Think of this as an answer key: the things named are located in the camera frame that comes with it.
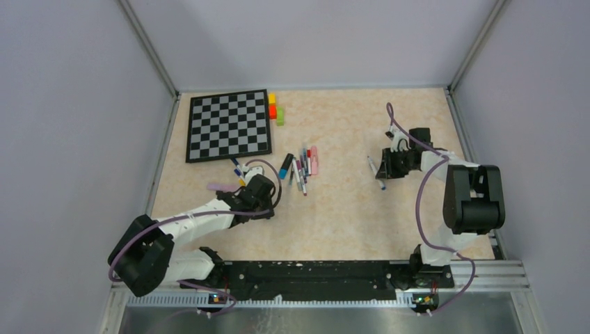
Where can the black and grey chessboard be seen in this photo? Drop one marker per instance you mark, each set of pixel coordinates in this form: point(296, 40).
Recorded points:
point(228, 125)

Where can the green toy block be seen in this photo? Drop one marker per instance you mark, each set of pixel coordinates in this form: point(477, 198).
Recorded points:
point(280, 116)

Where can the white pen blue cap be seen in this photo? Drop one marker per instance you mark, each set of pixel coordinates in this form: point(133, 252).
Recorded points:
point(374, 170)

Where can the black blue highlighter marker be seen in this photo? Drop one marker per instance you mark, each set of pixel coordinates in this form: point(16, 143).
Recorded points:
point(286, 164)

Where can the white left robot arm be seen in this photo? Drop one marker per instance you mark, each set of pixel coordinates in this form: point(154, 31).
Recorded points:
point(149, 253)

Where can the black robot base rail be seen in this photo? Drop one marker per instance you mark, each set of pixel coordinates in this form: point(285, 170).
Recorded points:
point(348, 280)

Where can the pink highlighter marker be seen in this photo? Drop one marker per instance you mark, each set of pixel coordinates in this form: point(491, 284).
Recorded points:
point(314, 160)

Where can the pink marker on left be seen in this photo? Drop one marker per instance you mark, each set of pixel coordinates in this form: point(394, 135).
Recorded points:
point(222, 187)

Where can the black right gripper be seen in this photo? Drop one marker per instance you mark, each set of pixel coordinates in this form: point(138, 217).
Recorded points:
point(387, 170)

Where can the purple white pen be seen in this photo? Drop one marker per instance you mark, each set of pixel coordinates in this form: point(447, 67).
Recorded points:
point(301, 177)

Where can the green transparent pen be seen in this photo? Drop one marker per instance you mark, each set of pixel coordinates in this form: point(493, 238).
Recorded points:
point(291, 176)

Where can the blue capped pen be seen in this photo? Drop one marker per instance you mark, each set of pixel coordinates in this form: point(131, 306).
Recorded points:
point(304, 162)

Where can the dark blue pen near board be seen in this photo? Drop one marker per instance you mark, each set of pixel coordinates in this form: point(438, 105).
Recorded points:
point(239, 169)

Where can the grey slotted cable duct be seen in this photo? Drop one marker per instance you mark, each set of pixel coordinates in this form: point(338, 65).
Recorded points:
point(205, 300)

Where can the white grey marker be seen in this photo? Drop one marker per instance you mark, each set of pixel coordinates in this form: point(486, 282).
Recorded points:
point(295, 170)

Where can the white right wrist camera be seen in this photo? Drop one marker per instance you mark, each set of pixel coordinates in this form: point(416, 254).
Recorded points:
point(399, 142)

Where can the orange toy block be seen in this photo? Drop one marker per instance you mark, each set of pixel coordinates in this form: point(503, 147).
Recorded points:
point(272, 111)

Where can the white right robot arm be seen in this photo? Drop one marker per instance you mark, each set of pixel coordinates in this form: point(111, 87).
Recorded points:
point(473, 202)

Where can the red capped white pen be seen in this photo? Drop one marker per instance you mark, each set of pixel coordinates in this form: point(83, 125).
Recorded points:
point(308, 158)

